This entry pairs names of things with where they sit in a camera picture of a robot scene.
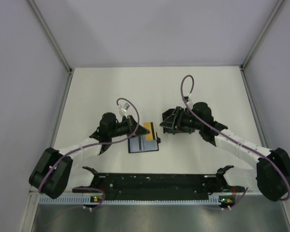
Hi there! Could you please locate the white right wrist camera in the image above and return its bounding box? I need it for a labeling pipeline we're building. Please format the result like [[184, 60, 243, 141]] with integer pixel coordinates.
[[184, 95, 191, 102]]

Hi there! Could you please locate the black plastic card tray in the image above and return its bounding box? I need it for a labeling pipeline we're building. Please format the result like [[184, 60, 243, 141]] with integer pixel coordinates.
[[163, 108, 196, 134]]

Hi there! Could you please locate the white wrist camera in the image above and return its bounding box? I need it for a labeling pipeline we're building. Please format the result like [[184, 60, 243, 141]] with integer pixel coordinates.
[[117, 103, 130, 115], [184, 95, 191, 102]]

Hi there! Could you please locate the aluminium frame post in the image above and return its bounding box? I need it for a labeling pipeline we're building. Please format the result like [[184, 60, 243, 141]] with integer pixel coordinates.
[[26, 0, 73, 73], [240, 0, 287, 70]]

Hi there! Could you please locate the white slotted cable duct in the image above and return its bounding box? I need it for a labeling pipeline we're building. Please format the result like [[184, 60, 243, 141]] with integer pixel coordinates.
[[39, 195, 233, 206]]

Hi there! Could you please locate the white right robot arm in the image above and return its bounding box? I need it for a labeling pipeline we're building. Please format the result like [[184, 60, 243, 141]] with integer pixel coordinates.
[[160, 102, 290, 202]]

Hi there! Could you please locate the aluminium right frame post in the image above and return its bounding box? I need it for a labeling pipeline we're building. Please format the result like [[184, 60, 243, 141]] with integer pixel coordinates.
[[240, 0, 287, 70]]

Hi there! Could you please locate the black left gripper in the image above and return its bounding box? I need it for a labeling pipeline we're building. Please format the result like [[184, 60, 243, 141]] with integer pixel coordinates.
[[109, 115, 150, 138]]

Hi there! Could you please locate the aluminium left frame post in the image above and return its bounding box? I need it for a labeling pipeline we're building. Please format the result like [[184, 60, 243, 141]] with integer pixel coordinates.
[[26, 0, 73, 73]]

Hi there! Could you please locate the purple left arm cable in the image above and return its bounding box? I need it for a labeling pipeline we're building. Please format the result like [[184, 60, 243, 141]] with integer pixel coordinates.
[[38, 98, 140, 211]]

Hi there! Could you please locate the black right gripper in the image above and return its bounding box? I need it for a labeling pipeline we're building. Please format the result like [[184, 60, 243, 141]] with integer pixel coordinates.
[[160, 107, 203, 132]]

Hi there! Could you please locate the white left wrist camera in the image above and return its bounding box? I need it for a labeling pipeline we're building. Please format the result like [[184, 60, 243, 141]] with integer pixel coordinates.
[[117, 103, 130, 115]]

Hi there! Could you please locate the yellow card black stripe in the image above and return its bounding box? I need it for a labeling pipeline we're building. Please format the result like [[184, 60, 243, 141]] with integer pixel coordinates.
[[144, 122, 157, 141]]

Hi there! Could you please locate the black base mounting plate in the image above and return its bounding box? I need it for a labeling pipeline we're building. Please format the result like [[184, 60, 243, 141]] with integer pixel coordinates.
[[73, 167, 245, 201]]

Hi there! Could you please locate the grey blue card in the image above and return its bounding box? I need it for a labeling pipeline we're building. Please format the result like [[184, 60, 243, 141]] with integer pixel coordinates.
[[129, 137, 144, 153]]

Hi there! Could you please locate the black leather card holder wallet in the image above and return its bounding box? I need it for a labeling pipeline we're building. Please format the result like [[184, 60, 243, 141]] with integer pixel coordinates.
[[128, 135, 161, 154]]

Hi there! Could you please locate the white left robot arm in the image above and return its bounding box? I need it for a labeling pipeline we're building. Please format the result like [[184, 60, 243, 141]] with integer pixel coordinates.
[[29, 113, 150, 199]]

